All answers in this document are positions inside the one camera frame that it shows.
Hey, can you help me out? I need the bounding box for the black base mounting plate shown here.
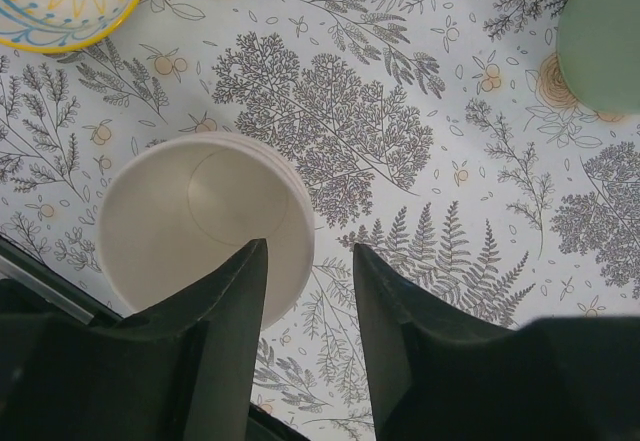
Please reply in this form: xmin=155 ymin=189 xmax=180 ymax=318
xmin=1 ymin=238 xmax=123 ymax=326

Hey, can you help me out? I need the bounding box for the green straw holder cup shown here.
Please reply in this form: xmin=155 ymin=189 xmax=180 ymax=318
xmin=556 ymin=0 xmax=639 ymax=115

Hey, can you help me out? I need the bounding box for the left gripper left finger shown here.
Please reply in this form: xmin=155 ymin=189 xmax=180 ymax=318
xmin=1 ymin=239 xmax=268 ymax=440

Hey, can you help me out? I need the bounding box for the yellow blue patterned bowl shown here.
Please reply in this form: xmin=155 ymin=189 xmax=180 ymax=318
xmin=1 ymin=0 xmax=140 ymax=54

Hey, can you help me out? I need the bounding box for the floral patterned table mat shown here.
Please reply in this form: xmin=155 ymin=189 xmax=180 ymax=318
xmin=1 ymin=0 xmax=639 ymax=440

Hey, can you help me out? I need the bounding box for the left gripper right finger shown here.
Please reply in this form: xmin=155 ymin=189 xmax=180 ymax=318
xmin=353 ymin=244 xmax=639 ymax=440

